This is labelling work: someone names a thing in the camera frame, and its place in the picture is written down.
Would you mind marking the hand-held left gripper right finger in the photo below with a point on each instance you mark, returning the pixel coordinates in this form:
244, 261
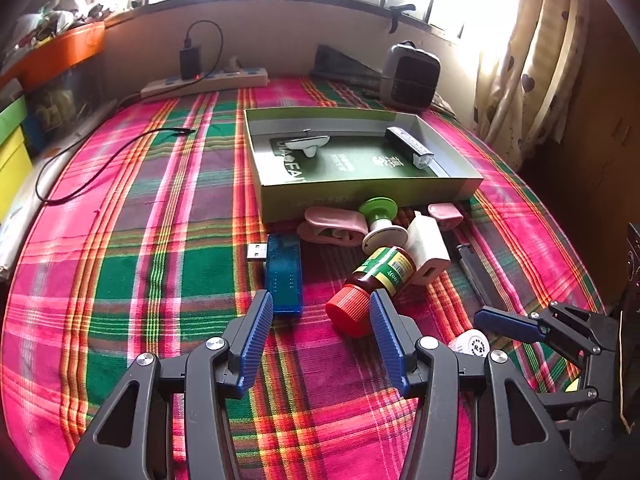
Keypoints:
390, 340

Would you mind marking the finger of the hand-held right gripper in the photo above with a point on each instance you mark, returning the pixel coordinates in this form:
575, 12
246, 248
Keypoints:
505, 324
575, 402

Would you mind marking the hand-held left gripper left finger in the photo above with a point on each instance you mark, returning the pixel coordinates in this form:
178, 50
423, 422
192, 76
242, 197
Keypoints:
255, 340

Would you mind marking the white round cap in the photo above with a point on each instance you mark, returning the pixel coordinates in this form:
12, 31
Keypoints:
470, 346

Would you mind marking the slim rectangular bar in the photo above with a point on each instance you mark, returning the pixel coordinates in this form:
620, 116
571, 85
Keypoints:
475, 272

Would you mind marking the brown bottle with red cap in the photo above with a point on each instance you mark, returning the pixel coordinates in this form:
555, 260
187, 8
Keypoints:
385, 270

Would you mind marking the blue usb tester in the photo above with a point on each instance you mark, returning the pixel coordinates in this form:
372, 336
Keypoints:
284, 275

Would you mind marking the white charger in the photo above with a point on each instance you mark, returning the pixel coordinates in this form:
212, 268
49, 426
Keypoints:
425, 245

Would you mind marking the small pink clip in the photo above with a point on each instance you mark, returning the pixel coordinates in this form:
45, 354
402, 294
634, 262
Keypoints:
446, 214

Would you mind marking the green cardboard box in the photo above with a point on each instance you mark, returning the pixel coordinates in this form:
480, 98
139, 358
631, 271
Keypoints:
350, 165

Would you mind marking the green and white suction holder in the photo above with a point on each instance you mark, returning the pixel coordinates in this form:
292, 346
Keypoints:
385, 237

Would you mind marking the plaid blanket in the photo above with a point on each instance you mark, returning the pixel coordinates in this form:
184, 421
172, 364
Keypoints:
150, 270

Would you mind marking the large pink clip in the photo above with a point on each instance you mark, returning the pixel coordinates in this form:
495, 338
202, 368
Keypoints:
330, 222

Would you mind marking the black bicycle light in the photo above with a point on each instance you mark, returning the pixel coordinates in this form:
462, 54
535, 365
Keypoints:
407, 146

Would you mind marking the wooden wardrobe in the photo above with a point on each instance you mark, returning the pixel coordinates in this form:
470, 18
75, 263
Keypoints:
600, 135

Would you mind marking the white power strip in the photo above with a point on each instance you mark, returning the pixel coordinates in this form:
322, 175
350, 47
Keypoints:
210, 82

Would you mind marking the grey space heater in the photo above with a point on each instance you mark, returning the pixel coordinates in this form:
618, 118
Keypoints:
410, 77

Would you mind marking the heart-patterned curtain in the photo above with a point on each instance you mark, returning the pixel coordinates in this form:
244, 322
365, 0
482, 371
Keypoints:
530, 60

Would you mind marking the white plug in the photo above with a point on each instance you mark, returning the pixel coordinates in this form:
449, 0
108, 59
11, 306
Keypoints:
233, 65

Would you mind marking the black power adapter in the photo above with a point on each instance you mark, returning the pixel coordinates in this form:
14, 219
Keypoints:
190, 62

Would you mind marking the yellow box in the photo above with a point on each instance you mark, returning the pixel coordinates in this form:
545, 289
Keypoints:
12, 175

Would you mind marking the glass fish tank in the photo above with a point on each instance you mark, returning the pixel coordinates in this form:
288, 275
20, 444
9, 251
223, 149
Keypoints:
65, 97

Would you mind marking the orange tray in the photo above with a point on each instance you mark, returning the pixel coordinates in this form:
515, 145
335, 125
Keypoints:
60, 55

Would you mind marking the pile of clutter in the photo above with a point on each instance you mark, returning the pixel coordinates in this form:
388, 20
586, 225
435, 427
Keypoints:
55, 15

